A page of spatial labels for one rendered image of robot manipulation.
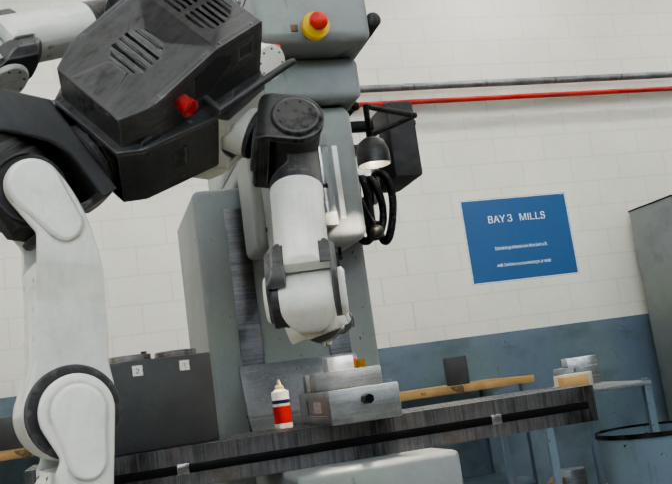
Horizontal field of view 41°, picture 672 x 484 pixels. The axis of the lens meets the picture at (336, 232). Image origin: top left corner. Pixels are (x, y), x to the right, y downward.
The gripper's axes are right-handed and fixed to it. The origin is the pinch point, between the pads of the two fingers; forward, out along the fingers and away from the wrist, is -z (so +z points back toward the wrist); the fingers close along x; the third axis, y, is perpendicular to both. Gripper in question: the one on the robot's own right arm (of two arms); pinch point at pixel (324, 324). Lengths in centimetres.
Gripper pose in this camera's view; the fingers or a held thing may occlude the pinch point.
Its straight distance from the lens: 191.8
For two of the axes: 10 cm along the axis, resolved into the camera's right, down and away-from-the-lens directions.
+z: -0.5, -1.7, -9.9
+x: -9.9, 1.4, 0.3
